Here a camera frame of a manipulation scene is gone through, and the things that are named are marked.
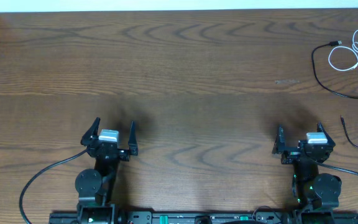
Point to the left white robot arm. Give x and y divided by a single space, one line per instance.
94 186

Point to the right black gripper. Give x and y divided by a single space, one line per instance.
279 146

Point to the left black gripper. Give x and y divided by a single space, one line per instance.
108 149

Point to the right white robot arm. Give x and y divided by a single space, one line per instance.
317 193

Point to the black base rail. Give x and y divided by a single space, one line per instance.
137 217

